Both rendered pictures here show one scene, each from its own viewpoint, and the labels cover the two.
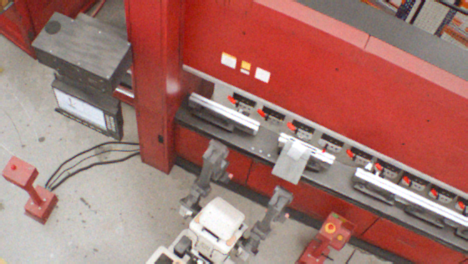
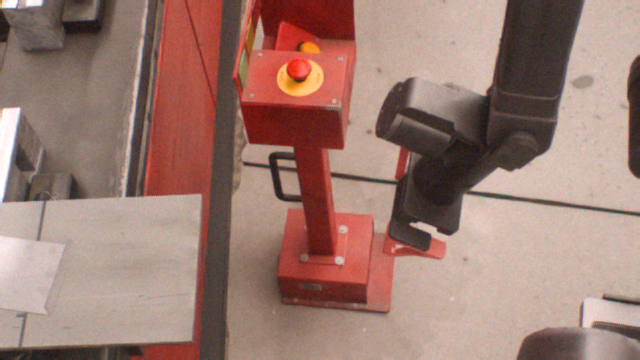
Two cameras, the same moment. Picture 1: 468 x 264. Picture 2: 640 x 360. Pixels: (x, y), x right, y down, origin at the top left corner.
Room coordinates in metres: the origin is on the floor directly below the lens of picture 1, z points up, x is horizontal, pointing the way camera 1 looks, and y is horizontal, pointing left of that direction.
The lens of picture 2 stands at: (1.43, 0.10, 1.88)
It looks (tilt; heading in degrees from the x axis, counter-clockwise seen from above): 59 degrees down; 260
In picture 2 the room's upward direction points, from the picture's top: 6 degrees counter-clockwise
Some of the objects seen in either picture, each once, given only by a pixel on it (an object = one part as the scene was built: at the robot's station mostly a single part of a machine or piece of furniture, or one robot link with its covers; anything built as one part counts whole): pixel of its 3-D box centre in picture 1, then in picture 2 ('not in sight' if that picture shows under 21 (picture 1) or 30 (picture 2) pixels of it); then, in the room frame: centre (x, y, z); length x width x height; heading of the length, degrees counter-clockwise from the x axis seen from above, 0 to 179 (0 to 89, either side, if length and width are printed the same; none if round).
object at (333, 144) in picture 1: (333, 138); not in sight; (1.73, -0.61, 1.26); 0.15 x 0.09 x 0.17; 76
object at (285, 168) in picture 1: (292, 162); (81, 270); (1.63, -0.40, 1.00); 0.26 x 0.18 x 0.01; 166
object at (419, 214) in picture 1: (424, 216); not in sight; (1.48, -1.40, 0.89); 0.30 x 0.05 x 0.03; 76
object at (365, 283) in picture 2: (312, 258); (338, 257); (1.27, -0.80, 0.06); 0.25 x 0.20 x 0.12; 158
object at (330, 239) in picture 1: (335, 231); (299, 65); (1.30, -0.81, 0.75); 0.20 x 0.16 x 0.18; 68
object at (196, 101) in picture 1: (223, 114); not in sight; (1.91, 0.09, 0.92); 0.50 x 0.06 x 0.10; 76
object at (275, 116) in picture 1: (275, 111); not in sight; (1.83, -0.22, 1.26); 0.15 x 0.09 x 0.17; 76
